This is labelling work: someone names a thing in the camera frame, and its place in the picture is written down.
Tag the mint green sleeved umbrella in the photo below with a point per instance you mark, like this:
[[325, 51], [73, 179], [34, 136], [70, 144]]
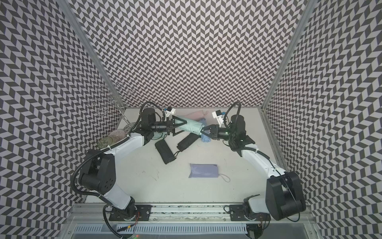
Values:
[[191, 126]]

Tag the green drinking glass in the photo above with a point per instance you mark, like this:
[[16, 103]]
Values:
[[105, 142]]

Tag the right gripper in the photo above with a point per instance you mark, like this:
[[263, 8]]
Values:
[[214, 132]]

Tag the black sleeved umbrella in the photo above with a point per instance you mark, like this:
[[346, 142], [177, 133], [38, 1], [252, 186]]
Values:
[[187, 141], [165, 152]]

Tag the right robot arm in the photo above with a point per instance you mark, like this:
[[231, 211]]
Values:
[[283, 196]]

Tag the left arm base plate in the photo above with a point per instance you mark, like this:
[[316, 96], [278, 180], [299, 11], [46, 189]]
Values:
[[131, 213]]

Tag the pink sleeved umbrella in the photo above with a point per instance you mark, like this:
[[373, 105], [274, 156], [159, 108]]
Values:
[[196, 116]]

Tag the black sleeved umbrella centre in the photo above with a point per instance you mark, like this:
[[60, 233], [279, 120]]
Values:
[[187, 141]]

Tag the wire glass rack stand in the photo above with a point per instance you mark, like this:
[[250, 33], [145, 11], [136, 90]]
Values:
[[105, 101]]

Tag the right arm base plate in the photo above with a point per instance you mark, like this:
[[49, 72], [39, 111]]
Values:
[[241, 213]]

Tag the ribbed glass bowl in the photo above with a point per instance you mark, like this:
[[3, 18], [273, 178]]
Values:
[[117, 135]]

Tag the black sleeved umbrella left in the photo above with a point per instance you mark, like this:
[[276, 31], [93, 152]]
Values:
[[165, 152]]

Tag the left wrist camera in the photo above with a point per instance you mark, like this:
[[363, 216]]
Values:
[[169, 111]]

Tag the mint umbrella at back left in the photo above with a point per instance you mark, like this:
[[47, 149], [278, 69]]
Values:
[[159, 136]]

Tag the lavender sleeved umbrella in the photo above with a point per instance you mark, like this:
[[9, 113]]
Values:
[[207, 171]]

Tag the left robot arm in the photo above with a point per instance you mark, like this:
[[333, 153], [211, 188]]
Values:
[[96, 175]]

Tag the blue sleeved umbrella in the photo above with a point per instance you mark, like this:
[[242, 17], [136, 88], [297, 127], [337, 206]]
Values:
[[204, 138]]

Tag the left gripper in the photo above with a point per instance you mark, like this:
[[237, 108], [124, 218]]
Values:
[[170, 124]]

